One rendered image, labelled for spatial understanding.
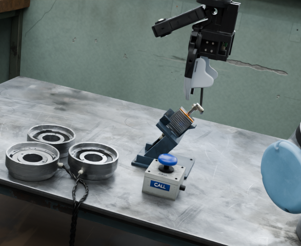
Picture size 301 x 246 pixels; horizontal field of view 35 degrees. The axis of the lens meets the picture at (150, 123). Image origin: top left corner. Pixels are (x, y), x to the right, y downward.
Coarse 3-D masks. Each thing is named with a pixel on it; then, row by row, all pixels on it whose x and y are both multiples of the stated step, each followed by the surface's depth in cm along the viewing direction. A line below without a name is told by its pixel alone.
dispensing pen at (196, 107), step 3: (192, 105) 104; (195, 105) 104; (198, 105) 104; (180, 108) 105; (183, 108) 107; (192, 108) 105; (195, 108) 104; (198, 108) 104; (201, 108) 104; (186, 111) 107; (189, 111) 105; (192, 111) 105; (201, 111) 104; (189, 114) 105; (162, 135) 108; (159, 138) 109; (156, 141) 110; (153, 144) 110; (150, 147) 111; (147, 150) 111
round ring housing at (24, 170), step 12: (24, 144) 101; (36, 144) 102; (48, 144) 101; (12, 156) 98; (24, 156) 98; (36, 156) 99; (12, 168) 93; (24, 168) 92; (36, 168) 93; (48, 168) 94; (24, 180) 94; (36, 180) 94
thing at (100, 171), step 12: (84, 144) 105; (96, 144) 106; (72, 156) 98; (84, 156) 102; (96, 156) 104; (72, 168) 98; (84, 168) 97; (96, 168) 97; (108, 168) 98; (96, 180) 99
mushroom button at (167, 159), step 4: (160, 156) 97; (164, 156) 97; (168, 156) 97; (172, 156) 97; (160, 160) 96; (164, 160) 96; (168, 160) 96; (172, 160) 96; (176, 160) 96; (164, 164) 95; (168, 164) 95; (172, 164) 96; (168, 168) 97
